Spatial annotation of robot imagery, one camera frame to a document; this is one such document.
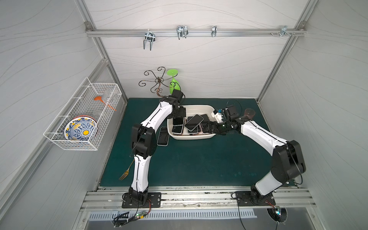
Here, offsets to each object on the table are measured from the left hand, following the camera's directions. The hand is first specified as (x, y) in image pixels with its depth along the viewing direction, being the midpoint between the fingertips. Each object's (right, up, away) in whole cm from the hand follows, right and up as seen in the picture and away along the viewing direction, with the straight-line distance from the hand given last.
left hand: (180, 115), depth 94 cm
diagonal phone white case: (+9, -5, +8) cm, 13 cm away
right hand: (+17, -9, -9) cm, 21 cm away
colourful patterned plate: (-43, -5, -33) cm, 54 cm away
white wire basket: (-48, +6, -24) cm, 54 cm away
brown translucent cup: (+52, +1, +12) cm, 54 cm away
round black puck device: (+51, -50, -23) cm, 75 cm away
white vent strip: (-34, -50, -24) cm, 65 cm away
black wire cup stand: (-13, +16, -11) cm, 24 cm away
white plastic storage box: (+7, +3, +19) cm, 21 cm away
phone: (-2, -9, -4) cm, 10 cm away
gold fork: (-32, -35, -14) cm, 49 cm away
